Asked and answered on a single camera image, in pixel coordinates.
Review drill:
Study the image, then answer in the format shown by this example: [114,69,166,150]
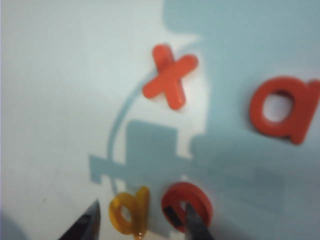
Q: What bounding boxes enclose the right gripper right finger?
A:
[183,201,216,240]

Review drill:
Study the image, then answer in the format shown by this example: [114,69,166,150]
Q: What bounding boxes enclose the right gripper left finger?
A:
[58,198,102,240]

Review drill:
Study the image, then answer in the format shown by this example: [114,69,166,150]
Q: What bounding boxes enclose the red letter o magnet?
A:
[161,182,213,235]

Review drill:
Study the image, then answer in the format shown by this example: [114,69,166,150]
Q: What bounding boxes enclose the yellow letter d magnet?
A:
[108,186,151,240]

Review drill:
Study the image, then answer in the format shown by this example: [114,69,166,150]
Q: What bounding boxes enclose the red letter a magnet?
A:
[249,76,320,146]

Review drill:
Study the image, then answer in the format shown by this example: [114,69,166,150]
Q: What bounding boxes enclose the red letter x magnet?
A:
[142,44,200,111]

